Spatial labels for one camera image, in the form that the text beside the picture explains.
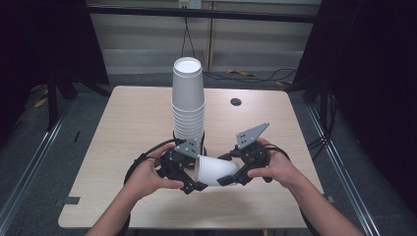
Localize right hand-held gripper black cable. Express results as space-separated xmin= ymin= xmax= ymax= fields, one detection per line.
xmin=261 ymin=145 xmax=292 ymax=162

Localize metal floor rail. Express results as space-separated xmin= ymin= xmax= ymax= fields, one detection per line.
xmin=305 ymin=103 xmax=382 ymax=236
xmin=0 ymin=106 xmax=68 ymax=229

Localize white wall power outlet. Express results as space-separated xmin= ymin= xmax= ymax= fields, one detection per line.
xmin=178 ymin=0 xmax=203 ymax=10

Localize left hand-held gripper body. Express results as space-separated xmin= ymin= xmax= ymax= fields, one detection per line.
xmin=157 ymin=137 xmax=202 ymax=185

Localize black horizontal bar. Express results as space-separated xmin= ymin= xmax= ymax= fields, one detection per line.
xmin=86 ymin=4 xmax=319 ymax=25

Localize left hand-held gripper black cable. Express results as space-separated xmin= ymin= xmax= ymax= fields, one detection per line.
xmin=123 ymin=138 xmax=185 ymax=185

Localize black wire cup holder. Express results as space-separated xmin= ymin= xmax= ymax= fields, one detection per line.
xmin=172 ymin=130 xmax=209 ymax=157

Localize black floor cables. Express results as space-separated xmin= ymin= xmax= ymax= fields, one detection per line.
xmin=202 ymin=67 xmax=299 ymax=84

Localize hanging black cable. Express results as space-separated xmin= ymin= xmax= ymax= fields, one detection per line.
xmin=181 ymin=16 xmax=197 ymax=59

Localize single white paper cup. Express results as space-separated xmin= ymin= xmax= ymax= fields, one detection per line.
xmin=195 ymin=154 xmax=241 ymax=188

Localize stack of white paper cups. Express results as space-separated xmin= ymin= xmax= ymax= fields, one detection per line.
xmin=171 ymin=56 xmax=207 ymax=149

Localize yellow tape piece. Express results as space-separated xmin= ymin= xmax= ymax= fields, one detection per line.
xmin=32 ymin=88 xmax=50 ymax=109

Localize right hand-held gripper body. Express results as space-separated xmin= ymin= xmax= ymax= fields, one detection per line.
xmin=230 ymin=122 xmax=270 ymax=185

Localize person's right hand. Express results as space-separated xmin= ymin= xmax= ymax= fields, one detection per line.
xmin=247 ymin=137 xmax=308 ymax=192

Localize black cable bundle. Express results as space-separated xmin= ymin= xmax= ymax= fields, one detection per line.
xmin=307 ymin=92 xmax=339 ymax=161

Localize black metal stand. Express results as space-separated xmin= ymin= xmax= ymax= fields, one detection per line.
xmin=46 ymin=73 xmax=59 ymax=132

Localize hand-held gripper black cable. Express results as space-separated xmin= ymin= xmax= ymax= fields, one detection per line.
xmin=261 ymin=145 xmax=292 ymax=162
xmin=123 ymin=138 xmax=185 ymax=185

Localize person's left hand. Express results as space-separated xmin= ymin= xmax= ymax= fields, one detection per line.
xmin=123 ymin=143 xmax=185 ymax=202

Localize yellow floor item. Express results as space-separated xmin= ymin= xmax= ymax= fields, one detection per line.
xmin=226 ymin=68 xmax=258 ymax=79

